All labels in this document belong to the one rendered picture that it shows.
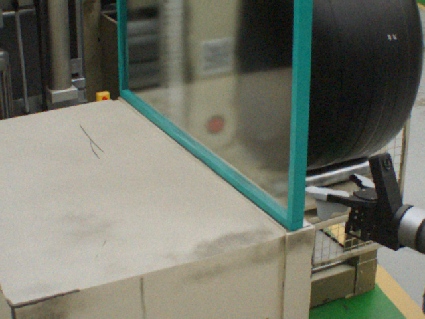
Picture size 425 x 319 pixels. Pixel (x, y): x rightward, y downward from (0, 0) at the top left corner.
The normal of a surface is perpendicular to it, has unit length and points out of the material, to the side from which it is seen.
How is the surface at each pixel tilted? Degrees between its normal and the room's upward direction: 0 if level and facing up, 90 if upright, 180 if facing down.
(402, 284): 0
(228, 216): 0
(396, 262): 0
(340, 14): 63
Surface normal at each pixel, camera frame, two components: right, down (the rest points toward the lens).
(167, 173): 0.00, -0.91
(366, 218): -0.72, 0.15
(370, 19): 0.42, -0.07
